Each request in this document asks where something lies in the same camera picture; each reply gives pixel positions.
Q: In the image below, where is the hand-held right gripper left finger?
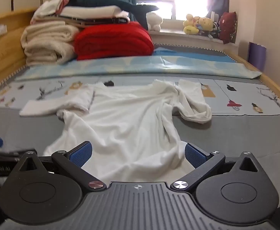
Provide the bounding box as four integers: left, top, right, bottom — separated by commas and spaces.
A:
18, 141, 107, 192

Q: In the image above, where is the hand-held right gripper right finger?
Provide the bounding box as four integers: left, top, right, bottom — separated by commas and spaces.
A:
170, 142, 260, 192

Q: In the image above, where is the white shirt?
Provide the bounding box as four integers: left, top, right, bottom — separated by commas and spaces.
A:
19, 79, 213, 185

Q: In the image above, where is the printed deer bed sheet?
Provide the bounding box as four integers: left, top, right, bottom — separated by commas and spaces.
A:
0, 77, 280, 115

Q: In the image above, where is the light blue patterned sheet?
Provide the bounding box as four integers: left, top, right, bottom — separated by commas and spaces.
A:
15, 55, 262, 82

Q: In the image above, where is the plain blue sheet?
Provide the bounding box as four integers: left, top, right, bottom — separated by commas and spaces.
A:
153, 48, 236, 63

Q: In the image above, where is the cream folded blanket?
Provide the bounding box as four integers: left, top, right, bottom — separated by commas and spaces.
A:
20, 20, 79, 66

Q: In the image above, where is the red folded blanket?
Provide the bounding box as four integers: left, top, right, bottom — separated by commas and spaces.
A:
73, 21, 155, 61

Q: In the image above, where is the purple bin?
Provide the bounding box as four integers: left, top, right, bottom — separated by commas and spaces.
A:
248, 42, 267, 71

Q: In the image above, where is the white window sill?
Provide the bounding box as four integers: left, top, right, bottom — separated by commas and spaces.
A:
152, 29, 239, 45

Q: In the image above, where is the yellow plush doll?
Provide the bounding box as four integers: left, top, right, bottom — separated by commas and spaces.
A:
198, 17, 220, 39

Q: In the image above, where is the dark red cushion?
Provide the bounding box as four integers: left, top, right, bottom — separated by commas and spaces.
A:
219, 11, 238, 45

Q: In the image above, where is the white plush toy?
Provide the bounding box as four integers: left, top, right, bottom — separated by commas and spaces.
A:
146, 11, 163, 31

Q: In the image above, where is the white folded quilt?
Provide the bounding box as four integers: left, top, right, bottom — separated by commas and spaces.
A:
58, 5, 131, 25

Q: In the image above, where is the pink and white folded cloth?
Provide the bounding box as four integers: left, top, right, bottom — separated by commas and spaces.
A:
31, 0, 70, 24

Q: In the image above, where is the dark teal shark plush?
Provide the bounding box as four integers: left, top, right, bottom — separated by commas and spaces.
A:
67, 0, 160, 30

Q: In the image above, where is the wooden bed frame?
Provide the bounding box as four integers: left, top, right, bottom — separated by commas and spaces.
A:
0, 8, 280, 115

